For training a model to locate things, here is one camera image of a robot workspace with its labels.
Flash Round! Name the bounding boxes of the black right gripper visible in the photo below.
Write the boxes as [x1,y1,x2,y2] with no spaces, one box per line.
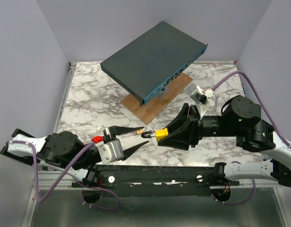
[156,104,239,151]

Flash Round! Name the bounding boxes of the yellow padlock with black shackle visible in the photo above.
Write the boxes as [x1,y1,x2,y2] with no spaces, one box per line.
[141,128,169,142]

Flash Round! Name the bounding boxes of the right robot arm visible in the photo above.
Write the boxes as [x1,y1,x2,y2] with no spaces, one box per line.
[156,96,291,187]

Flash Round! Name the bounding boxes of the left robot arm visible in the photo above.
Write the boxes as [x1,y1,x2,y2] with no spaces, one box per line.
[0,126,147,187]

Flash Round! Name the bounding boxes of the small brass padlock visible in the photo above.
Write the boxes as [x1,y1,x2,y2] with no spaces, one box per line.
[133,129,144,135]

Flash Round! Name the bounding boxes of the wooden board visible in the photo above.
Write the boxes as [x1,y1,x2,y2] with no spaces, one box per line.
[120,73,192,125]

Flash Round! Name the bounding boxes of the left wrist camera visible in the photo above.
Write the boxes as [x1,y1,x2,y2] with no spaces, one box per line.
[95,139,124,165]

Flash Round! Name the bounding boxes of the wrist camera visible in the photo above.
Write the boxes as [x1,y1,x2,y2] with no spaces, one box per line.
[186,83,215,118]
[95,139,124,165]

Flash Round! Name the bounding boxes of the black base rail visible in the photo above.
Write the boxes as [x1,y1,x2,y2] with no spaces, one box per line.
[82,163,239,197]

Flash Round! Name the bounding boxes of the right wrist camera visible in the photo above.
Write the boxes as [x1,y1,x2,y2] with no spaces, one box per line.
[186,83,215,118]

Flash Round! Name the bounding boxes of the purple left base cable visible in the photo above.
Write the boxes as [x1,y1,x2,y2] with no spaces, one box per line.
[81,186,122,211]

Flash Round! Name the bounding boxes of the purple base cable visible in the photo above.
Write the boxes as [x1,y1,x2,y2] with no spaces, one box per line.
[81,186,122,211]
[210,178,256,206]

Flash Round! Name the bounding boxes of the dark network switch box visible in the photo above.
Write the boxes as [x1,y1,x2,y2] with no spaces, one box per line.
[100,21,207,105]

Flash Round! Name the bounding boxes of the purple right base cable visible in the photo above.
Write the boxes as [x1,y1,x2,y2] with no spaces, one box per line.
[210,178,256,206]

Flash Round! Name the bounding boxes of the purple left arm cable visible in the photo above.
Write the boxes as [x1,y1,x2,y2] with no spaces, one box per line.
[6,136,103,204]

